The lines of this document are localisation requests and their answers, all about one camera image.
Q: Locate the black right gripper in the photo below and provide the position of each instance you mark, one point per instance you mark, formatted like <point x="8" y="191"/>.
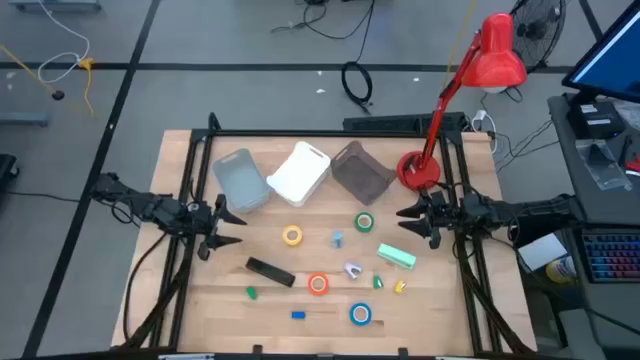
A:
<point x="445" y="220"/>

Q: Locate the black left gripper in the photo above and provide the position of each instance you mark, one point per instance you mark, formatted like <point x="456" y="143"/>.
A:
<point x="202" y="227"/>

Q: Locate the mint green stapler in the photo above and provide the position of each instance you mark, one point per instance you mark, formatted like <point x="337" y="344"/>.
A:
<point x="396" y="256"/>

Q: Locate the yellow tape roll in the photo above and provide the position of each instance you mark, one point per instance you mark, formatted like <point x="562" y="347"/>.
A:
<point x="285" y="235"/>

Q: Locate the black stapler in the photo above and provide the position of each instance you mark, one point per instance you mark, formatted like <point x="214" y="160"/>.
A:
<point x="270" y="272"/>

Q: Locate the green tape roll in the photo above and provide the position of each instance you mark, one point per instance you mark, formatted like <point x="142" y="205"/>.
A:
<point x="358" y="222"/>

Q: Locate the green mini stapler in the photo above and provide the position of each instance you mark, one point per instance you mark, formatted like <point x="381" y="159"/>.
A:
<point x="377" y="282"/>
<point x="251" y="293"/>

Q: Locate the yellow mini stapler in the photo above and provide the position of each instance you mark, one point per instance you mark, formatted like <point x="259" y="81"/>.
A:
<point x="400" y="286"/>

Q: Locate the light blue staple remover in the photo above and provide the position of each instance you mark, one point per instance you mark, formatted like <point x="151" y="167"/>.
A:
<point x="338" y="239"/>

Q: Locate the purple staple remover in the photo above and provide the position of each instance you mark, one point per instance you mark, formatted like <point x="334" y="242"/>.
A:
<point x="351" y="269"/>

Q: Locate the orange tape roll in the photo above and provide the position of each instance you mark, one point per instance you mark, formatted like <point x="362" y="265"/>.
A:
<point x="311" y="284"/>

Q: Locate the blue mini stapler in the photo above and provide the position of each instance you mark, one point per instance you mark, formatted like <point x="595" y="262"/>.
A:
<point x="298" y="315"/>

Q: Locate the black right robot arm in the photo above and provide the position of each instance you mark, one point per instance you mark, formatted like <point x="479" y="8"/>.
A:
<point x="525" y="210"/>

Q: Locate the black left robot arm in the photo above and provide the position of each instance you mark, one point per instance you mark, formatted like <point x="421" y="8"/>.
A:
<point x="150" y="205"/>

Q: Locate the blue tape roll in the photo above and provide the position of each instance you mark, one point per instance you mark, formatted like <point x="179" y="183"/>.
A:
<point x="352" y="314"/>

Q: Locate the grey plastic bin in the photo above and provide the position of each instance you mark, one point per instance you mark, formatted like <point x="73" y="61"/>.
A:
<point x="240" y="182"/>

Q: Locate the brown translucent plastic bin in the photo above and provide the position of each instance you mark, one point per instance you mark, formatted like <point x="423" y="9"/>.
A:
<point x="362" y="172"/>

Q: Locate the white plastic bin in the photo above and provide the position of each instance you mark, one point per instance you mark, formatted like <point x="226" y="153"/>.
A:
<point x="300" y="175"/>

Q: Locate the black power strip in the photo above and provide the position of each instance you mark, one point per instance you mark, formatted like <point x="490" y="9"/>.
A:
<point x="385" y="122"/>

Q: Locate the white power adapter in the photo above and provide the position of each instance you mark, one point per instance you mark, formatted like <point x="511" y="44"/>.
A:
<point x="480" y="116"/>

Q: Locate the white paper sheet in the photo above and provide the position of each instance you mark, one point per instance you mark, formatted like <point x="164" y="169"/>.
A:
<point x="542" y="251"/>

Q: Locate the yellow and blue container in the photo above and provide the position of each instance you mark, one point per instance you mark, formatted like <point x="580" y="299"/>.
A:
<point x="560" y="270"/>

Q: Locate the grey desk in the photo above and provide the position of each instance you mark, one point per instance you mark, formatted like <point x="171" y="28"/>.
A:
<point x="570" y="165"/>

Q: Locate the red desk lamp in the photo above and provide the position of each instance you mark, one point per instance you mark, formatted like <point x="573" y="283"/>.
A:
<point x="492" y="55"/>

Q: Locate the clear plastic bag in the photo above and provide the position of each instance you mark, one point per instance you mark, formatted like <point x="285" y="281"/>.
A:
<point x="602" y="170"/>

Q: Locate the backlit computer keyboard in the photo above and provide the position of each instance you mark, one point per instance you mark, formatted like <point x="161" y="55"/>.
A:
<point x="612" y="255"/>

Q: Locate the black mini computer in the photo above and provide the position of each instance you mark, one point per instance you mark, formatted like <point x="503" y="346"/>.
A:
<point x="595" y="120"/>

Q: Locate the black floor puck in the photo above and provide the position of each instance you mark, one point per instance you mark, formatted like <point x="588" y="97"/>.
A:
<point x="58" y="94"/>

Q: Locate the red desk item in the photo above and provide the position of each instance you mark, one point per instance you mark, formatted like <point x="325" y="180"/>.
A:
<point x="634" y="165"/>

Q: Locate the black floor fan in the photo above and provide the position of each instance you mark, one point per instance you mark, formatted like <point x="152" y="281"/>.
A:
<point x="537" y="30"/>

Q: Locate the black chair base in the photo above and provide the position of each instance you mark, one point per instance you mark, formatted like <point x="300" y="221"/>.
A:
<point x="5" y="170"/>

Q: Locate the grey floor foot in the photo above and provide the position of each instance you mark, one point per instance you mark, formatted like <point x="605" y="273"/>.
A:
<point x="22" y="119"/>

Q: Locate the computer monitor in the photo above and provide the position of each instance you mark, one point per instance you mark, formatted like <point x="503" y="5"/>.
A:
<point x="615" y="60"/>

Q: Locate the grey cart base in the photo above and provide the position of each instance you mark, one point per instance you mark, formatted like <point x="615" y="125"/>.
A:
<point x="55" y="5"/>

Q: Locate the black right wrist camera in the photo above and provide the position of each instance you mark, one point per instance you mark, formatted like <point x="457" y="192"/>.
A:
<point x="442" y="204"/>

